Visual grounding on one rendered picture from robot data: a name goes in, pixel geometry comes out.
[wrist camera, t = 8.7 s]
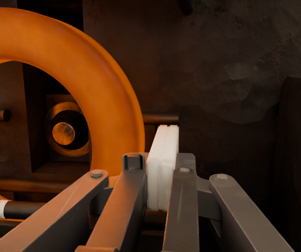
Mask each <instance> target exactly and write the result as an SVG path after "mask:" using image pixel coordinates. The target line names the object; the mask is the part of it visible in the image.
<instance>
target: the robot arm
mask: <svg viewBox="0 0 301 252"><path fill-rule="evenodd" d="M146 203H147V209H148V210H149V211H155V212H158V211H159V210H162V211H163V212H167V217H166V224H165V232H164V239H163V247H162V251H160V252H200V242H199V216H201V217H205V218H207V223H208V225H209V227H210V229H211V231H212V233H213V235H214V237H215V240H216V242H217V244H218V246H219V248H220V250H221V252H295V251H294V250H293V249H292V248H291V246H290V245H289V244H288V243H287V242H286V240H285V239H284V238H283V237H282V236H281V234H280V233H279V232H278V231H277V230H276V228H275V227H274V226H273V225H272V224H271V222H270V221H269V220H268V219H267V218H266V216H265V215H264V214H263V213H262V212H261V210H260V209H259V208H258V207H257V205H256V204H255V203H254V202H253V201H252V199H251V198H250V197H249V196H248V195H247V193H246V192H245V191H244V190H243V189H242V187H241V186H240V185H239V184H238V183H237V181H236V180H235V179H234V178H233V177H232V176H229V175H227V174H223V173H221V174H214V175H211V176H210V178H209V180H206V179H203V178H200V177H199V176H197V172H196V157H195V156H194V155H193V154H192V153H179V126H178V125H170V126H167V125H160V126H158V129H157V132H156V135H155V138H154V141H153V143H152V146H151V149H150V152H131V153H127V154H124V155H123V156H122V172H121V174H120V175H118V176H112V177H109V173H108V172H107V171H106V170H101V169H97V170H96V169H94V170H92V171H89V172H87V173H86V174H84V175H83V176H82V177H80V178H79V179H78V180H77V181H75V182H74V183H73V184H71V185H70V186H69V187H67V188H66V189H65V190H63V191H62V192H61V193H59V194H58V195H57V196H56V197H54V198H53V199H52V200H50V201H49V202H48V203H46V204H45V205H44V206H42V207H41V208H40V209H38V210H37V211H36V212H35V213H33V214H32V215H31V216H29V217H28V218H27V219H25V220H24V221H23V222H21V223H20V224H19V225H17V226H16V227H15V228H14V229H12V230H11V231H10V232H8V233H7V234H6V235H4V236H3V237H2V238H0V252H137V249H138V244H139V240H140V236H141V232H142V228H143V224H144V220H145V215H146Z"/></svg>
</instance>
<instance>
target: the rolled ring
mask: <svg viewBox="0 0 301 252"><path fill-rule="evenodd" d="M9 61H18V62H23V63H26V64H29V65H32V66H34V67H37V68H39V69H41V70H43V71H44V72H46V73H48V74H49V75H51V76H52V77H54V78H55V79H56V80H57V81H59V82H60V83H61V84H62V85H63V86H64V87H65V88H66V89H67V90H68V91H69V92H70V94H71V95H72V96H73V97H74V99H75V100H76V102H77V103H78V105H79V107H80V108H81V110H82V112H83V114H84V117H85V119H86V122H87V125H88V128H89V132H90V136H91V143H92V160H91V167H90V171H93V170H104V171H107V172H108V176H109V177H115V176H120V174H121V172H122V170H123V163H122V156H123V155H125V154H128V153H138V152H141V153H144V152H145V128H144V121H143V116H142V112H141V108H140V105H139V102H138V99H137V96H136V94H135V92H134V89H133V87H132V85H131V83H130V81H129V80H128V78H127V76H126V75H125V73H124V71H123V70H122V69H121V67H120V66H119V64H118V63H117V62H116V61H115V59H114V58H113V57H112V56H111V55H110V54H109V53H108V52H107V51H106V50H105V49H104V48H103V47H102V46H101V45H100V44H99V43H98V42H96V41H95V40H94V39H93V38H91V37H90V36H88V35H87V34H86V33H84V32H82V31H81V30H79V29H77V28H76V27H74V26H72V25H70V24H67V23H65V22H63V21H60V20H57V19H54V18H51V17H48V16H45V15H42V14H39V13H36V12H32V11H29V10H24V9H18V8H11V7H0V64H1V63H5V62H9ZM0 200H9V199H7V198H5V197H3V196H1V195H0Z"/></svg>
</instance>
